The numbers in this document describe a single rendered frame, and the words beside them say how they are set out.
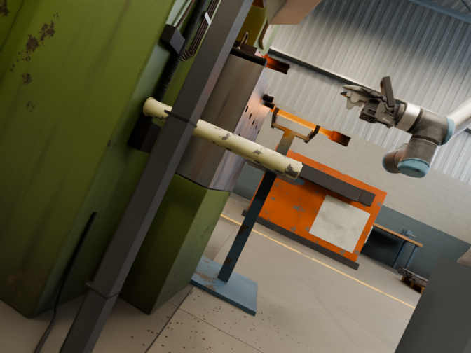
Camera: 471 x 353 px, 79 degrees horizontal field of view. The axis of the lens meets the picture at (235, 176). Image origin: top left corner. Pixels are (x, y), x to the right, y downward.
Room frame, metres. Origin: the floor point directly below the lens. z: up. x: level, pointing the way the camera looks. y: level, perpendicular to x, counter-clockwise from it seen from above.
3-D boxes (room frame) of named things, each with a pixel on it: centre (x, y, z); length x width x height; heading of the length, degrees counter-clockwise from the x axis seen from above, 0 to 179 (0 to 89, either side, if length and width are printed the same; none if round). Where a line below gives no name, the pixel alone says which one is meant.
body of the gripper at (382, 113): (1.02, -0.37, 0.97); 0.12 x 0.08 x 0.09; 78
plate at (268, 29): (1.43, 0.16, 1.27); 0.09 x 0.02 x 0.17; 168
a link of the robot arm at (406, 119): (1.01, -0.45, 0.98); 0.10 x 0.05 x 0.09; 168
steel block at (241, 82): (1.20, 0.30, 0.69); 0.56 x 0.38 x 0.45; 78
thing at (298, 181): (1.52, -0.17, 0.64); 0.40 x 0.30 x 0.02; 174
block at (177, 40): (0.75, 0.30, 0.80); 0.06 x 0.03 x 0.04; 168
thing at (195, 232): (1.20, 0.30, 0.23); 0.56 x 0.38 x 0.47; 78
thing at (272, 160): (0.74, 0.08, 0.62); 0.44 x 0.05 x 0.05; 78
